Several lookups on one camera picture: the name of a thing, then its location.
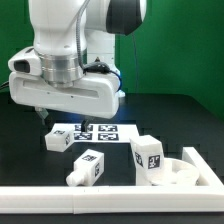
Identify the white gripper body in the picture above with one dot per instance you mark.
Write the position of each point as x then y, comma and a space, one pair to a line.
93, 95

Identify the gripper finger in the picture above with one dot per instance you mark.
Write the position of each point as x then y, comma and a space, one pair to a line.
43, 114
84, 125

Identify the white round stool seat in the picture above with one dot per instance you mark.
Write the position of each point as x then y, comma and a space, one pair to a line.
177, 173

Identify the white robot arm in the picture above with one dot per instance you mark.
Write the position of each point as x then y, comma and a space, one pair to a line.
51, 73

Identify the white marker sheet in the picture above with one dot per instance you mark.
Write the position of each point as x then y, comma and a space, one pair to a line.
103, 133

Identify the white L-shaped fence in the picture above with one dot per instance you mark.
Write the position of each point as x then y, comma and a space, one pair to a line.
206, 196

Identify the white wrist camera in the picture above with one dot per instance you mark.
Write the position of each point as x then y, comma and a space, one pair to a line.
26, 61

